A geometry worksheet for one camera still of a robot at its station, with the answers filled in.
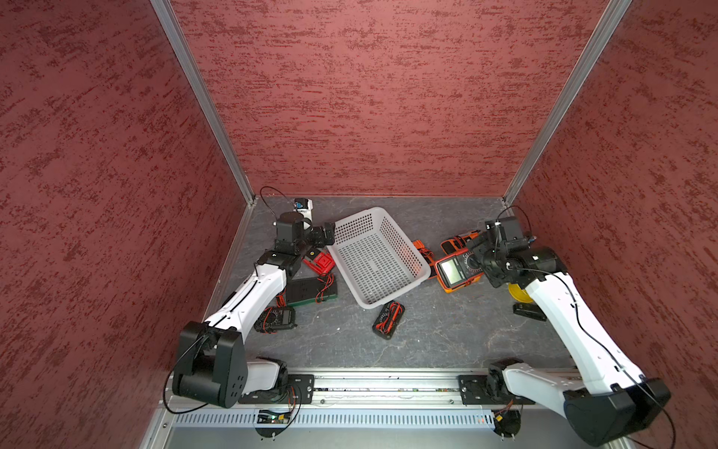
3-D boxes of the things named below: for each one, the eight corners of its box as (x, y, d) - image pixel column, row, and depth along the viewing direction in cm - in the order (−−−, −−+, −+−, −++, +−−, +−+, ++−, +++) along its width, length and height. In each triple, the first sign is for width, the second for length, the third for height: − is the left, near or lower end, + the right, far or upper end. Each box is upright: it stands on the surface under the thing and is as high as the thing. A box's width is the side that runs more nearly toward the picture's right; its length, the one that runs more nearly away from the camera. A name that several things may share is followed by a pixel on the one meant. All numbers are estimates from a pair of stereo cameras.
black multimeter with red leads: (370, 332, 86) (370, 327, 83) (387, 302, 93) (388, 296, 89) (388, 343, 84) (389, 338, 81) (404, 311, 91) (406, 305, 87)
